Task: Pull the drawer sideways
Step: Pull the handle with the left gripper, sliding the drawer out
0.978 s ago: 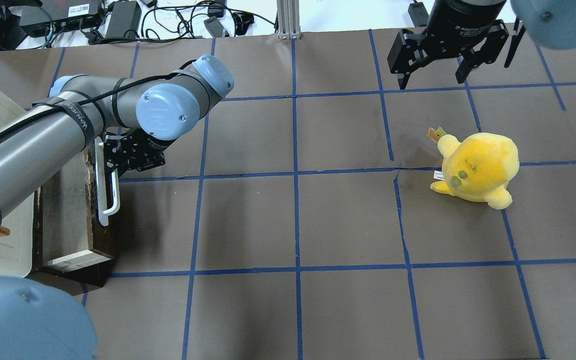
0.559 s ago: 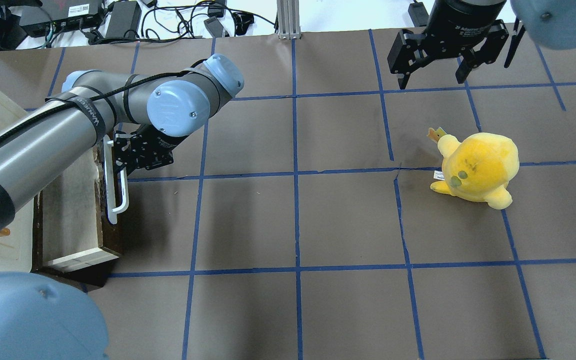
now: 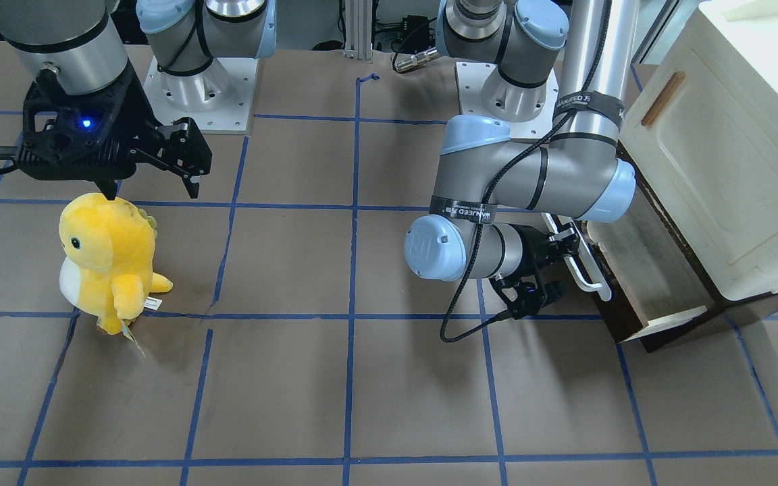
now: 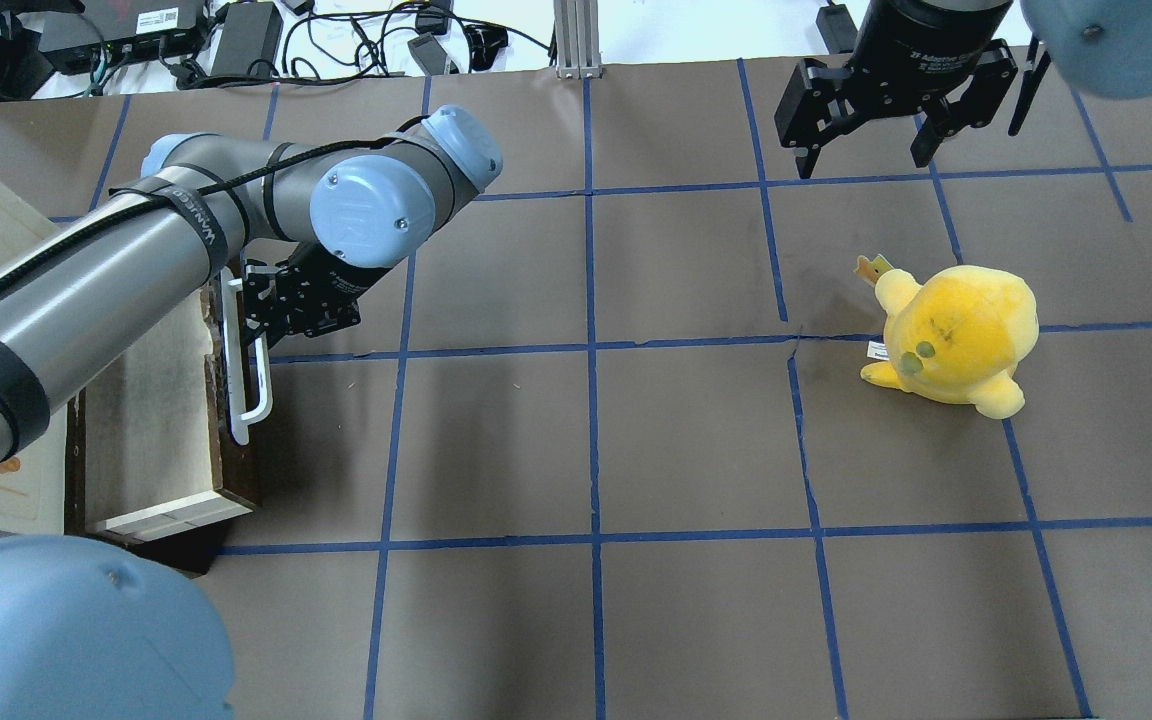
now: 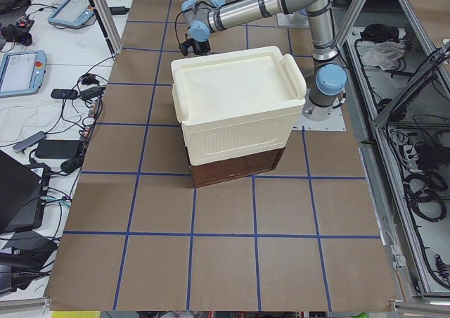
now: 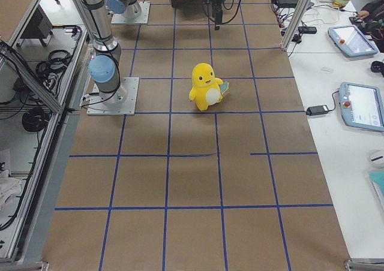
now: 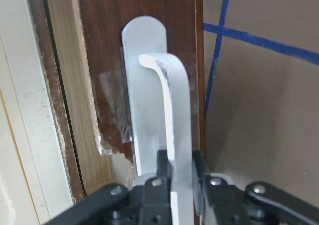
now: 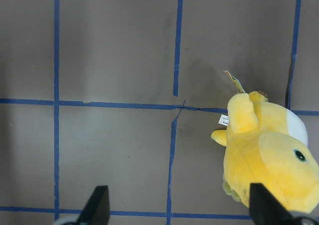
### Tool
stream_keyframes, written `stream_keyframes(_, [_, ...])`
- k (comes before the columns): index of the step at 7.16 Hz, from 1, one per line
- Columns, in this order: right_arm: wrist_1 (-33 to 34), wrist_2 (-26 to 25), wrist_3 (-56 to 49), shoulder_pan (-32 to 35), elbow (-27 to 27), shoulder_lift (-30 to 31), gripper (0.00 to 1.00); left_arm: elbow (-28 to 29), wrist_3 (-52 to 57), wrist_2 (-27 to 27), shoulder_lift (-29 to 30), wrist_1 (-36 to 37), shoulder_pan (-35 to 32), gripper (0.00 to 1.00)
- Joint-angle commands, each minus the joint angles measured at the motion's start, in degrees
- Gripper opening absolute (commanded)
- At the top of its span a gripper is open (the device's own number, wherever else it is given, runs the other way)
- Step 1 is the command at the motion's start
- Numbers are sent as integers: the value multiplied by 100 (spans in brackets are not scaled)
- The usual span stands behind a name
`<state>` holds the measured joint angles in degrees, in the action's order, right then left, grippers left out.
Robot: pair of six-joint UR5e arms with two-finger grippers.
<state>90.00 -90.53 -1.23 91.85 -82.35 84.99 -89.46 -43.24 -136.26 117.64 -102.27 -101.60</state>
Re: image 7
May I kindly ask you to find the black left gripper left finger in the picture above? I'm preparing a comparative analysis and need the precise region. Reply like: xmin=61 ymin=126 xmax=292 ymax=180
xmin=157 ymin=150 xmax=171 ymax=184

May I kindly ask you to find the dark brown wooden drawer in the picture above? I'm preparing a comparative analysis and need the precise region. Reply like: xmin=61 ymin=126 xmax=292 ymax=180
xmin=28 ymin=0 xmax=204 ymax=202

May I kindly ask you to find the white drawer handle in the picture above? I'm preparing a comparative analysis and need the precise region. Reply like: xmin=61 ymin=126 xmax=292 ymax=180
xmin=122 ymin=16 xmax=194 ymax=225

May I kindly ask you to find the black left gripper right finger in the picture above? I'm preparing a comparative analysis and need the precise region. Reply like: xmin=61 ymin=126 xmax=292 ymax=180
xmin=192 ymin=150 xmax=209 ymax=215

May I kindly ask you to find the cream plastic storage box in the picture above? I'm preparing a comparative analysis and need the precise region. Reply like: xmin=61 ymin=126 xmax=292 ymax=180
xmin=0 ymin=0 xmax=73 ymax=223

